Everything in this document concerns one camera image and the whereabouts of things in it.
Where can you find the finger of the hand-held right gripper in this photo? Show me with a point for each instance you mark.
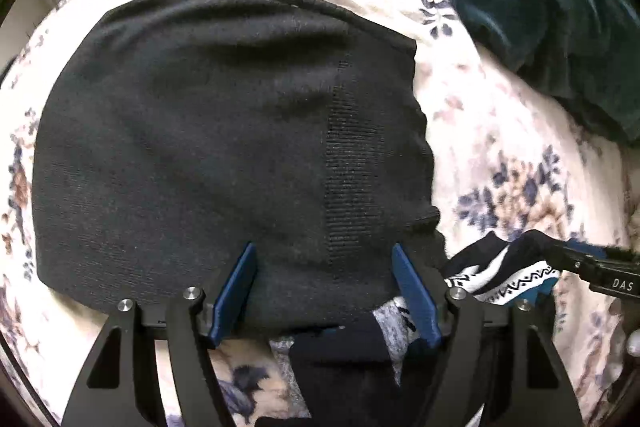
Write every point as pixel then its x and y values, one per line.
pixel 595 250
pixel 570 259

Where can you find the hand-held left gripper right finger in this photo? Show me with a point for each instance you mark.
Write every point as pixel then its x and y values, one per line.
pixel 415 297

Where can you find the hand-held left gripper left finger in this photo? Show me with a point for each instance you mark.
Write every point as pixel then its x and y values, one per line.
pixel 235 292

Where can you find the striped knit sweater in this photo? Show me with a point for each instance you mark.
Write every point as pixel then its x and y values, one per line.
pixel 340 357

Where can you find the black garment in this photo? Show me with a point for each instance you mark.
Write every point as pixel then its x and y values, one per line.
pixel 200 132

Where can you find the floral bed blanket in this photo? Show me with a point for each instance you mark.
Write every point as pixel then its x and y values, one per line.
pixel 500 132

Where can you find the teal plush blanket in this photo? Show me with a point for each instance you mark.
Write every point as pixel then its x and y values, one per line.
pixel 525 7

